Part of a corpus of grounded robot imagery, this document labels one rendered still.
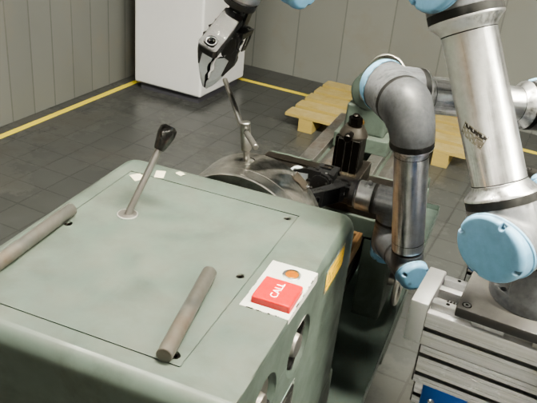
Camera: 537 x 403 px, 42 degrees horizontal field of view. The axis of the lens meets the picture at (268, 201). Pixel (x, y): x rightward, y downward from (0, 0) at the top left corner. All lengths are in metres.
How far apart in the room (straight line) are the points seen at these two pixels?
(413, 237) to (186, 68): 3.83
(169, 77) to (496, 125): 4.41
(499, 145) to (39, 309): 0.70
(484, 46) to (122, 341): 0.66
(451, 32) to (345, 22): 4.77
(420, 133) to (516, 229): 0.46
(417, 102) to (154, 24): 4.00
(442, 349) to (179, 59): 4.16
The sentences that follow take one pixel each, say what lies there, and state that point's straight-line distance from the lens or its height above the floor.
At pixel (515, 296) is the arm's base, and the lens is 1.29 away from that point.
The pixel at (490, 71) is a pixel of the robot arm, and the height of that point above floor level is 1.57.
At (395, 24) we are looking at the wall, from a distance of 5.74.
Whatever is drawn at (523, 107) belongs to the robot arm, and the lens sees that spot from 1.76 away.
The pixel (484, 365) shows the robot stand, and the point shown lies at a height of 1.03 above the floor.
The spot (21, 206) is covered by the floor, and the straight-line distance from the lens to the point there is 3.91.
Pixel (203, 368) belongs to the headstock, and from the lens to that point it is 0.92.
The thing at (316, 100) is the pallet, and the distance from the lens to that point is 5.28.
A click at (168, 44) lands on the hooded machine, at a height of 0.40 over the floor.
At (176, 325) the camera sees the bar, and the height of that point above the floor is 1.28.
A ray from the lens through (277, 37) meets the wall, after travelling 6.14.
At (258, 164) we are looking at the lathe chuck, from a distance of 1.48.
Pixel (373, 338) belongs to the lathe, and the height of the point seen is 0.54.
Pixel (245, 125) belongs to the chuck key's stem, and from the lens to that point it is 1.46.
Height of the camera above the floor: 1.86
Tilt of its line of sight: 28 degrees down
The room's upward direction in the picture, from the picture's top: 6 degrees clockwise
